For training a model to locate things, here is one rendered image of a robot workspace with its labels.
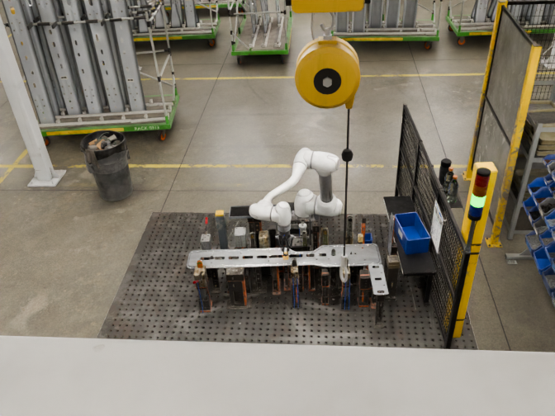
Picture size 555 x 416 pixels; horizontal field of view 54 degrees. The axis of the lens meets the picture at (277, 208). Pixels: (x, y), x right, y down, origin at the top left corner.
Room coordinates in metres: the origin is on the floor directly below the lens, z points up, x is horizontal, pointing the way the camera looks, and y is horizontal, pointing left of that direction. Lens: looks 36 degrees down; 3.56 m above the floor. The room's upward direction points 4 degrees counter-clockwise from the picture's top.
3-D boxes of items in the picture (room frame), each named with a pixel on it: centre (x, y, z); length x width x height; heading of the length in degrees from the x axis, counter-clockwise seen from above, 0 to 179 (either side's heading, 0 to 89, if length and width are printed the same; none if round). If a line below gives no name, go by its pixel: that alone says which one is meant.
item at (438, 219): (2.77, -1.05, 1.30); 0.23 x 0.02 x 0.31; 178
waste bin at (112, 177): (5.38, 1.90, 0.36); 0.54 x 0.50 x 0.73; 173
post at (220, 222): (3.27, 0.44, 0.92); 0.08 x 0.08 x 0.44; 88
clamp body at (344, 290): (2.69, -0.44, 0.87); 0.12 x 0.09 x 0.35; 178
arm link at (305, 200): (3.67, -0.23, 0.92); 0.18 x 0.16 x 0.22; 73
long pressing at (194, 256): (2.91, -0.02, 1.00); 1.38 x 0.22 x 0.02; 88
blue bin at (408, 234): (2.97, -0.94, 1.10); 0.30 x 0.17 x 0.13; 5
